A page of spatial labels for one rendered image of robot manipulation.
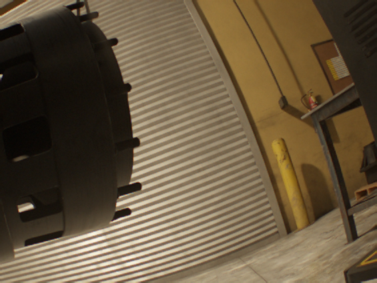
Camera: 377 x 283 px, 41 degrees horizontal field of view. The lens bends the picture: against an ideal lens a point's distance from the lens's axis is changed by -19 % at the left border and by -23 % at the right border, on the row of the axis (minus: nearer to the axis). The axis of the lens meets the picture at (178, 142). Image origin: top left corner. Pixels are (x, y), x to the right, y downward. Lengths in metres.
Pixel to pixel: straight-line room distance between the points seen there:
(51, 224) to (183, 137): 5.49
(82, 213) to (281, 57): 5.85
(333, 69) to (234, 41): 1.35
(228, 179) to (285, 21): 2.10
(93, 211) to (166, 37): 5.76
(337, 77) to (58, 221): 6.04
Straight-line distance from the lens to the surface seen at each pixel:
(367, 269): 0.88
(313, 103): 6.61
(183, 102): 6.57
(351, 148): 6.80
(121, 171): 1.15
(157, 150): 6.51
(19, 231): 1.06
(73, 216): 1.09
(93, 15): 1.12
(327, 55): 6.97
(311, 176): 6.63
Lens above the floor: 0.53
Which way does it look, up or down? 8 degrees up
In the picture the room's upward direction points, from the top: 21 degrees counter-clockwise
